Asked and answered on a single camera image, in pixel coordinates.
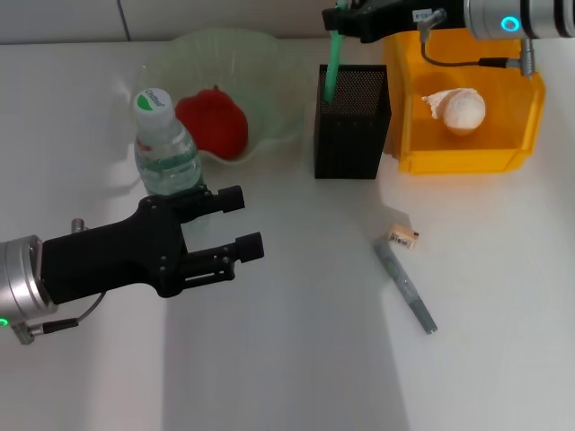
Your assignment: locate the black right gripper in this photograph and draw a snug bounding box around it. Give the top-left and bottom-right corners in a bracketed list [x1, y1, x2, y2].
[322, 0, 468, 45]

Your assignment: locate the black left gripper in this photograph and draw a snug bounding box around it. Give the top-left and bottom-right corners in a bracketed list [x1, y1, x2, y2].
[40, 184, 265, 307]

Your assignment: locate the green utility knife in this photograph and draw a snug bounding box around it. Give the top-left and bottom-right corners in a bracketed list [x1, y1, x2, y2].
[323, 0, 350, 103]

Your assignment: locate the clear green-label water bottle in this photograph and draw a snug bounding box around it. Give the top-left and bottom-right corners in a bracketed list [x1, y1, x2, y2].
[132, 85, 212, 225]

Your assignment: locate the white paper ball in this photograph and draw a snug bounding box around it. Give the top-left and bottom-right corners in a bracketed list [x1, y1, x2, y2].
[420, 86, 487, 136]

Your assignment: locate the green glass fruit plate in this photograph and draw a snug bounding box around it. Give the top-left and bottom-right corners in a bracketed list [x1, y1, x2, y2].
[134, 27, 311, 167]

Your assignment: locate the black mesh pen holder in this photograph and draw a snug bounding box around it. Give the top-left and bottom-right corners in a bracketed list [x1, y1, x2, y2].
[313, 64, 393, 180]

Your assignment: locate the small beige barcode eraser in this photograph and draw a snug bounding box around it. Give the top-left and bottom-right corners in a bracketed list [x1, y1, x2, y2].
[387, 223, 422, 250]

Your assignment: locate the grey marker pen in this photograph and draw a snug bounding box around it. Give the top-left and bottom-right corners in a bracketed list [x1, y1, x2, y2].
[373, 237, 438, 336]

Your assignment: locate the yellow plastic bin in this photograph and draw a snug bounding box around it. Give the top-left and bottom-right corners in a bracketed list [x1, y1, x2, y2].
[380, 31, 548, 175]

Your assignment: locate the left gripper cable with plug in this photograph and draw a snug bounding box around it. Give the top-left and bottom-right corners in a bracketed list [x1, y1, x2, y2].
[13, 291, 107, 346]

